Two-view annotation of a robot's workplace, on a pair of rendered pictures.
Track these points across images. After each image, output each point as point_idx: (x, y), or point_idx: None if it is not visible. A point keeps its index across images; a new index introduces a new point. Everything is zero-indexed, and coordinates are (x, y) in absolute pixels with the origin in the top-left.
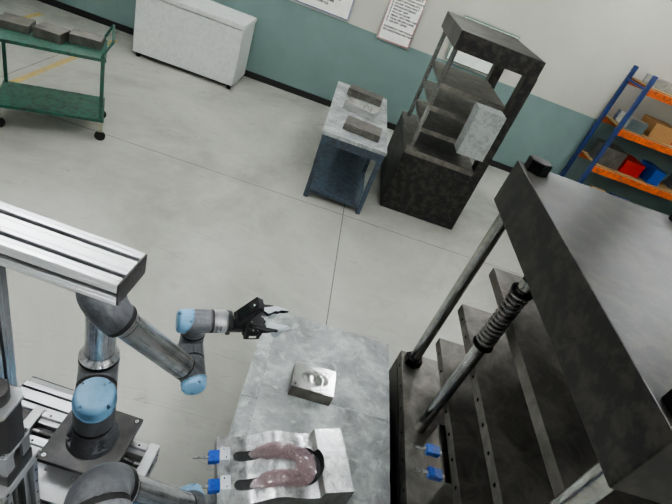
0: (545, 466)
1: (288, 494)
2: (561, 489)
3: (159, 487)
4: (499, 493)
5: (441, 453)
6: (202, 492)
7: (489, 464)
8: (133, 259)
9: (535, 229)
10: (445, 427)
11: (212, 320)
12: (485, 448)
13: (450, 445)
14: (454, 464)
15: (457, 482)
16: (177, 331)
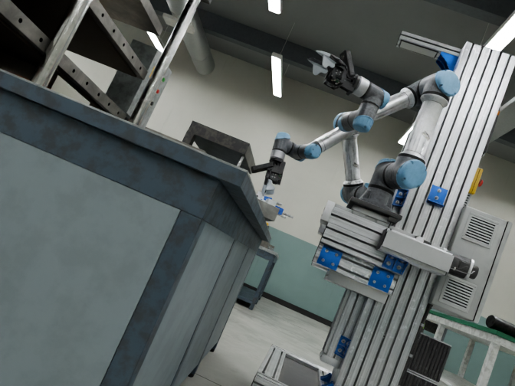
0: (150, 19)
1: None
2: (159, 23)
3: (337, 127)
4: (136, 57)
5: (75, 91)
6: (309, 144)
7: (126, 50)
8: (403, 34)
9: None
10: (64, 70)
11: None
12: (120, 44)
13: (80, 76)
14: (91, 83)
15: (99, 89)
16: (378, 106)
